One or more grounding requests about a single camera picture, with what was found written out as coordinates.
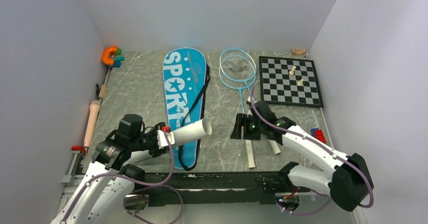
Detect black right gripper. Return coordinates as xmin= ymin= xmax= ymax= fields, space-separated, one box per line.
xmin=230 ymin=113 xmax=265 ymax=140

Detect white shuttlecock tube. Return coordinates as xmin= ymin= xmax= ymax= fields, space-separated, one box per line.
xmin=169 ymin=119 xmax=212 ymax=147

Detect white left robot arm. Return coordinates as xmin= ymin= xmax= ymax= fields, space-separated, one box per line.
xmin=52 ymin=114 xmax=171 ymax=223

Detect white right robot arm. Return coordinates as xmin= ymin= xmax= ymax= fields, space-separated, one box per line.
xmin=230 ymin=101 xmax=374 ymax=211

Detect blue badminton racket right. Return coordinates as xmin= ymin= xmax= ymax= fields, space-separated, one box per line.
xmin=219 ymin=48 xmax=269 ymax=142

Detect black white chessboard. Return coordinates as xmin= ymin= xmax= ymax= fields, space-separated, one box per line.
xmin=258 ymin=56 xmax=324 ymax=108

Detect colourful brick toy car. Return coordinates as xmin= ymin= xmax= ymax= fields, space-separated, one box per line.
xmin=310 ymin=128 xmax=327 ymax=144

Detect cream chess pawn upper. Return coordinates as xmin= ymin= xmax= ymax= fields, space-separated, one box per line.
xmin=289 ymin=66 xmax=296 ymax=75

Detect blue racket bag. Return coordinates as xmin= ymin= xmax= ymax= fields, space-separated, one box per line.
xmin=163 ymin=47 xmax=210 ymax=171

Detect green blue toy blocks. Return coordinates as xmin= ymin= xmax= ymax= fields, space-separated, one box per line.
xmin=110 ymin=48 xmax=125 ymax=68

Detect orange C-shaped toy block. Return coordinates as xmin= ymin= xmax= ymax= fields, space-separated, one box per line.
xmin=101 ymin=46 xmax=119 ymax=66

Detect wooden arch block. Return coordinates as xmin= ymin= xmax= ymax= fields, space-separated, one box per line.
xmin=291 ymin=48 xmax=306 ymax=55

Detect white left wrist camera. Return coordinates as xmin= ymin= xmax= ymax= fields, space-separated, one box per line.
xmin=156 ymin=126 xmax=178 ymax=149

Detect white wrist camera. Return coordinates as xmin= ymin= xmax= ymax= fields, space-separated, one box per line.
xmin=156 ymin=126 xmax=178 ymax=149
xmin=246 ymin=96 xmax=257 ymax=116

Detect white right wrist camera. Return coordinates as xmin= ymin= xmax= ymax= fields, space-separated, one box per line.
xmin=246 ymin=96 xmax=257 ymax=116

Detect beige handle tool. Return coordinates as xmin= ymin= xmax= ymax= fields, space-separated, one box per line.
xmin=83 ymin=100 xmax=100 ymax=149

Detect black base frame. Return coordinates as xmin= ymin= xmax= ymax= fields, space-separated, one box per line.
xmin=120 ymin=171 xmax=311 ymax=207

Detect red clamp on rail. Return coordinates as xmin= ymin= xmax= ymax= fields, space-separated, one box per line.
xmin=71 ymin=145 xmax=87 ymax=156

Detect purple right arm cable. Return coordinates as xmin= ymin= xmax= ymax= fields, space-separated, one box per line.
xmin=249 ymin=86 xmax=375 ymax=216

